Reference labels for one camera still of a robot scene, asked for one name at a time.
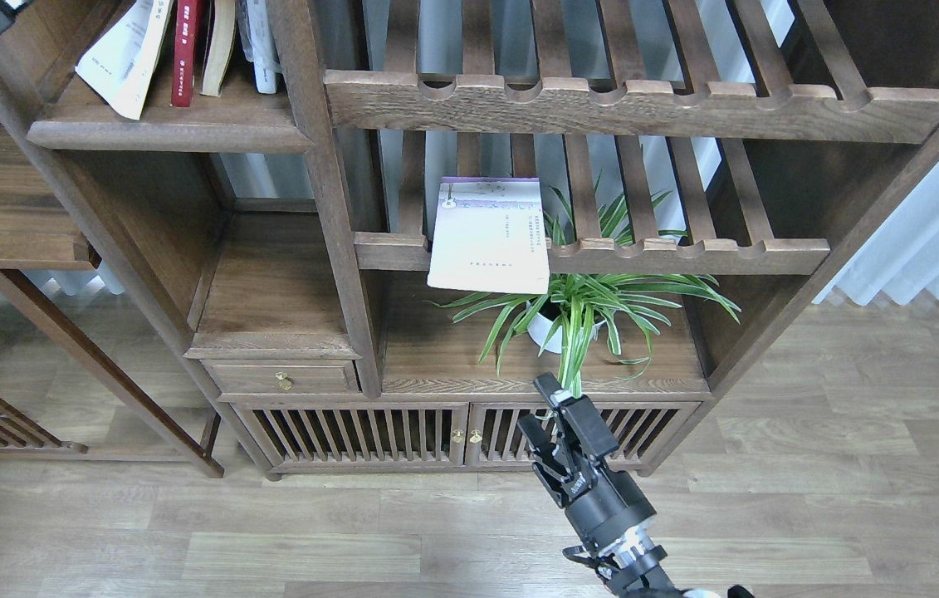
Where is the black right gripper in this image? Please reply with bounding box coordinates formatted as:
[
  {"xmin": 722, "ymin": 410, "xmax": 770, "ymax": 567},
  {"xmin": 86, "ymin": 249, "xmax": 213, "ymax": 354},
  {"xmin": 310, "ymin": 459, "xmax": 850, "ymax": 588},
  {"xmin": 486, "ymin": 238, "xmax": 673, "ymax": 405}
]
[{"xmin": 517, "ymin": 372, "xmax": 656, "ymax": 557}]

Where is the yellow green cover book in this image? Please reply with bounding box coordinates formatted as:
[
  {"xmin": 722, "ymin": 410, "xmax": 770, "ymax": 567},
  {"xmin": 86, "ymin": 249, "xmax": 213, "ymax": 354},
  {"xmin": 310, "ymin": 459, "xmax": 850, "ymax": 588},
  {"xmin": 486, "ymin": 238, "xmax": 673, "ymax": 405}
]
[{"xmin": 75, "ymin": 1, "xmax": 174, "ymax": 120}]

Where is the pale lavender cover book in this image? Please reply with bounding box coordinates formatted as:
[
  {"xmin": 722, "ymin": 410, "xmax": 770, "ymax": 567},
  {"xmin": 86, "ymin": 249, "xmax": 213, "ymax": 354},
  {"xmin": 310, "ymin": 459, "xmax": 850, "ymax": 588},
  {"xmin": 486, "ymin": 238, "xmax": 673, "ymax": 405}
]
[{"xmin": 427, "ymin": 177, "xmax": 550, "ymax": 295}]

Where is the red cover book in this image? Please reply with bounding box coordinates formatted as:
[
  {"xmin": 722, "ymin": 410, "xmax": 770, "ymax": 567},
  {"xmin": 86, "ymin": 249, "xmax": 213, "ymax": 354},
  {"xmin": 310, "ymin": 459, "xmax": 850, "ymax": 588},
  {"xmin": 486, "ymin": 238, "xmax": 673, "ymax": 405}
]
[{"xmin": 170, "ymin": 0, "xmax": 203, "ymax": 107}]

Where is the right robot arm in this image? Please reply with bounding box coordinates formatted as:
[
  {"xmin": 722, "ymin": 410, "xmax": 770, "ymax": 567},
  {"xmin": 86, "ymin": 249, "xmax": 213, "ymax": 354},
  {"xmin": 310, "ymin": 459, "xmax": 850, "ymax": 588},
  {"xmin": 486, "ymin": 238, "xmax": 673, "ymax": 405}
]
[{"xmin": 517, "ymin": 372, "xmax": 715, "ymax": 597}]

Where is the green spider plant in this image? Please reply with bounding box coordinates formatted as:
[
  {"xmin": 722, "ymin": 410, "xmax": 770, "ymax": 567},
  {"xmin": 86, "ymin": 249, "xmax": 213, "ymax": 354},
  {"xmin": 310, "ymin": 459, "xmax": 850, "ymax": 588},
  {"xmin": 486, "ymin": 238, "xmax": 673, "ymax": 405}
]
[{"xmin": 446, "ymin": 200, "xmax": 740, "ymax": 396}]

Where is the upright cream paged book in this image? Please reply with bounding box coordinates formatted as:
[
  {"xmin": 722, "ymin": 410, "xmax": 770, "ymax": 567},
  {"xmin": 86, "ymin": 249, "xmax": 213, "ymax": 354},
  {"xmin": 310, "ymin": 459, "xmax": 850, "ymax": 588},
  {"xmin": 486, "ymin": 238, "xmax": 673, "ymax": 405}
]
[{"xmin": 199, "ymin": 0, "xmax": 237, "ymax": 97}]

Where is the brass drawer knob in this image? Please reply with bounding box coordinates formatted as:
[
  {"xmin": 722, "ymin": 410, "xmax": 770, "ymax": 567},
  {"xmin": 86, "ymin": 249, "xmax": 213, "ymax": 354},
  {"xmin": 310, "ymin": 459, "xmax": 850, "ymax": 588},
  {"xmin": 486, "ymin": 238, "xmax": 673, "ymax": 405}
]
[{"xmin": 275, "ymin": 372, "xmax": 294, "ymax": 391}]

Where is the upright white book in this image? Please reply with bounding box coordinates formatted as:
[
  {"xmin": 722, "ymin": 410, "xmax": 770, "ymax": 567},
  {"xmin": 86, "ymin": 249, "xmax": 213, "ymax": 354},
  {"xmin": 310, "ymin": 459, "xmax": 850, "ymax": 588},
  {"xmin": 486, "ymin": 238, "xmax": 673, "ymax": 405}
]
[{"xmin": 237, "ymin": 1, "xmax": 281, "ymax": 94}]

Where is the dark wooden bookshelf unit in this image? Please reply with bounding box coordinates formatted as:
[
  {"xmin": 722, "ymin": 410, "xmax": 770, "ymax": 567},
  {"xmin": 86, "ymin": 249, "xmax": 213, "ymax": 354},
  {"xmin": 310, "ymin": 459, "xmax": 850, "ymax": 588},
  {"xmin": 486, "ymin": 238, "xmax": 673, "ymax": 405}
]
[{"xmin": 0, "ymin": 1, "xmax": 939, "ymax": 478}]

